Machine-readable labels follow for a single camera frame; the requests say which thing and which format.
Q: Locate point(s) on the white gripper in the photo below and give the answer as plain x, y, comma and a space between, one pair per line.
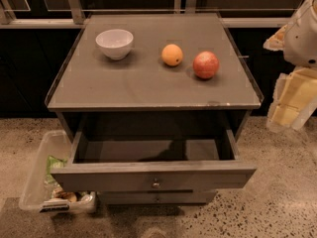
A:
303, 44

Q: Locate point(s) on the grey top drawer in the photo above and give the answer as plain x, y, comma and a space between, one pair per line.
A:
135, 164

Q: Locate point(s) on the grey drawer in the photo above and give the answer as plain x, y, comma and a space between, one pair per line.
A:
135, 164
178, 197

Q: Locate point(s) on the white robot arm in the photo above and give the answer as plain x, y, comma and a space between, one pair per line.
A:
295, 94

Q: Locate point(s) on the grey drawer cabinet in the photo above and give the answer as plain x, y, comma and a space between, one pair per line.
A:
140, 95

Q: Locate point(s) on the grey bottom drawer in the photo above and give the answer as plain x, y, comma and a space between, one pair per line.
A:
178, 197

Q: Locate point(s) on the red apple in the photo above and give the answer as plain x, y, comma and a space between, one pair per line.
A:
205, 65

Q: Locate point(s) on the orange fruit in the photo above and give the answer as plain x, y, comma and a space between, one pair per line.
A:
172, 55

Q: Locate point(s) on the white ceramic bowl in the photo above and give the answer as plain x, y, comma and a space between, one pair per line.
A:
115, 44

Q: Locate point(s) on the brown snack packet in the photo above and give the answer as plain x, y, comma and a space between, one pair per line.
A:
60, 193

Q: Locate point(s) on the green snack bag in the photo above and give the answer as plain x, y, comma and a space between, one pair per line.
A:
52, 167

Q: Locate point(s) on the clear plastic bin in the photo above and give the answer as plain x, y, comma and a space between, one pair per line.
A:
38, 193

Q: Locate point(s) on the metal railing frame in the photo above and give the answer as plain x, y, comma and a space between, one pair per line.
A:
76, 11

